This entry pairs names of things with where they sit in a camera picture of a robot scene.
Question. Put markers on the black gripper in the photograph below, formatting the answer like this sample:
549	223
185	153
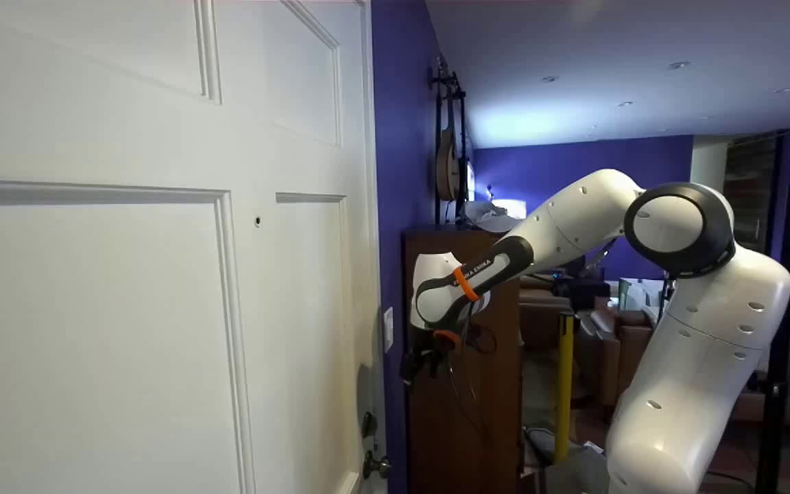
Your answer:
428	353

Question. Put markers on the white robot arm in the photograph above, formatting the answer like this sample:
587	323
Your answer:
720	323

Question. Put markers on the dark door knob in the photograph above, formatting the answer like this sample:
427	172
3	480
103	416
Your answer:
378	464

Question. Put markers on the white panel door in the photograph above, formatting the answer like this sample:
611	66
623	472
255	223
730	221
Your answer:
187	246

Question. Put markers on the dark wooden cabinet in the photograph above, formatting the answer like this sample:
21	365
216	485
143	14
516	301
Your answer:
465	420

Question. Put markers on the dark deadbolt lock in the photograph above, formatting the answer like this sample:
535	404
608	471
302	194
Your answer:
368	426

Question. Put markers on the yellow pole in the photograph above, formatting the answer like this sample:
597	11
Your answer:
563	390

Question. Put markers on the white light switch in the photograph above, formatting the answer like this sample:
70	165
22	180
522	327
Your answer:
388	323

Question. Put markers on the black wall rack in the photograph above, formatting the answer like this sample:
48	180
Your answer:
452	147

